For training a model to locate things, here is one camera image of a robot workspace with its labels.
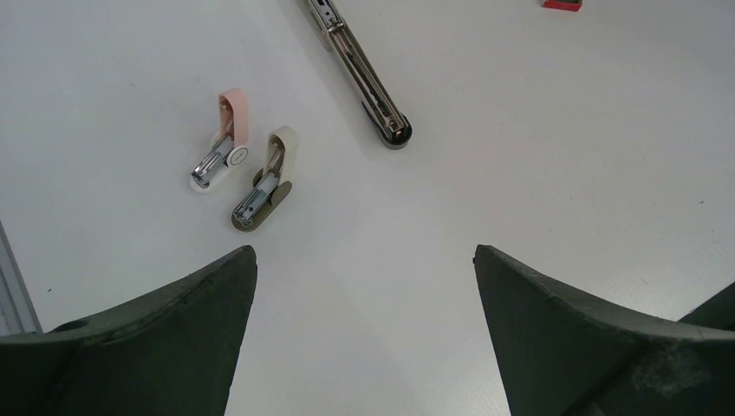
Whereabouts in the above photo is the grey black long stapler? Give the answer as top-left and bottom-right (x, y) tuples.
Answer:
(307, 0), (413, 150)

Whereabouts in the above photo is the small beige stapler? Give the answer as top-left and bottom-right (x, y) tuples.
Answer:
(231, 126), (300, 232)

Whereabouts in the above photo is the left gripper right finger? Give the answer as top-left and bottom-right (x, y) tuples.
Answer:
(473, 245), (734, 415)

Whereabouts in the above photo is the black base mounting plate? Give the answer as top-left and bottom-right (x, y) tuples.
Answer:
(680, 283), (735, 331)

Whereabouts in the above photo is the small pink white stapler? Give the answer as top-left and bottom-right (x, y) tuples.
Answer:
(190, 88), (250, 192)

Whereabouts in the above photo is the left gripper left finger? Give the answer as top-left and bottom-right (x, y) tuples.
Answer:
(1, 245), (257, 415)

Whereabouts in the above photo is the left aluminium frame post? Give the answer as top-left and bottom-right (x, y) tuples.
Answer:
(1, 226), (43, 336)

